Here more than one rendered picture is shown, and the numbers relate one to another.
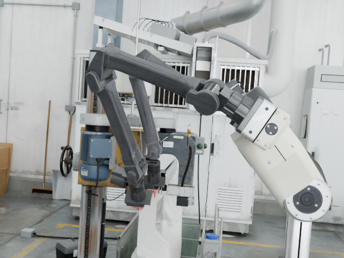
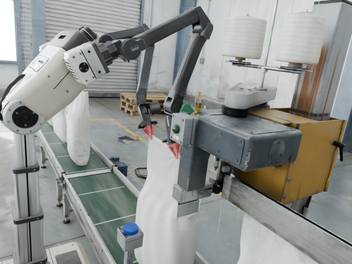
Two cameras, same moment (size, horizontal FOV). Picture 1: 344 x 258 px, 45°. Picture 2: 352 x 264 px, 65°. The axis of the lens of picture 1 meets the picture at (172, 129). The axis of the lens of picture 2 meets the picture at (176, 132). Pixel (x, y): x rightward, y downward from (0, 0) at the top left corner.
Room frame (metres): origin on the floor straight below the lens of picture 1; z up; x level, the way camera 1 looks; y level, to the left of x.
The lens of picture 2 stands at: (2.83, -0.74, 1.52)
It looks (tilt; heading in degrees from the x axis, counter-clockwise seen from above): 16 degrees down; 139
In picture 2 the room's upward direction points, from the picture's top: 6 degrees clockwise
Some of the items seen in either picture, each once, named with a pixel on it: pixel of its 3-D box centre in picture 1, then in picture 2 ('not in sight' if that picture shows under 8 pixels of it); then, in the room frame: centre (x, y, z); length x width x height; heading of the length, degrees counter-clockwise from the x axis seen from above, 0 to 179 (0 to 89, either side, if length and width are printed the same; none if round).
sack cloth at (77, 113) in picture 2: not in sight; (77, 123); (0.19, 0.25, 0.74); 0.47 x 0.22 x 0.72; 172
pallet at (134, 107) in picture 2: not in sight; (149, 103); (-2.89, 3.22, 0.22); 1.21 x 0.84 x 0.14; 84
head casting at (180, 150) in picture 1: (174, 154); (235, 155); (2.32, -0.02, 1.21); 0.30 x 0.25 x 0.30; 174
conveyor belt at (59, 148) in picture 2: not in sight; (63, 140); (-0.53, 0.33, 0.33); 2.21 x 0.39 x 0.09; 174
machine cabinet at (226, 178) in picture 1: (169, 139); not in sight; (5.46, 0.03, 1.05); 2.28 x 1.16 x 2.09; 84
